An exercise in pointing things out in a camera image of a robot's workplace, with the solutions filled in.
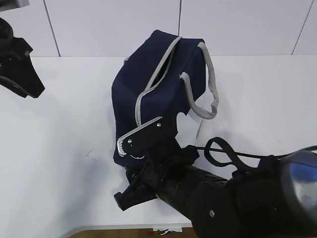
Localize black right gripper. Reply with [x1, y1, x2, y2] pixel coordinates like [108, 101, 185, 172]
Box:
[114, 138, 199, 211]

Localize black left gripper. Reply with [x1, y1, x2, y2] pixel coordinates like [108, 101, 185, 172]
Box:
[0, 18, 45, 98]

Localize navy blue lunch bag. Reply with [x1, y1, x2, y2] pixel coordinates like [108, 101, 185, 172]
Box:
[110, 30, 220, 172]

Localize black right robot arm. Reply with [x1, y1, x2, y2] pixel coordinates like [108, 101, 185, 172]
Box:
[114, 137, 317, 238]

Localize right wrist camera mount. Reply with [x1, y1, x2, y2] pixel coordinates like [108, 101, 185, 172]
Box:
[116, 117, 178, 158]

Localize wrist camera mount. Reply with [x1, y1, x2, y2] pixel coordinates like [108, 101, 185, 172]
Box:
[116, 117, 178, 158]
[0, 0, 30, 12]

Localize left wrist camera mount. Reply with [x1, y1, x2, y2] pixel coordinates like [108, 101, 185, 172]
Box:
[0, 0, 30, 12]

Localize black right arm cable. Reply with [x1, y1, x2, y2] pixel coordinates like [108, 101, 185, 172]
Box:
[195, 136, 290, 171]

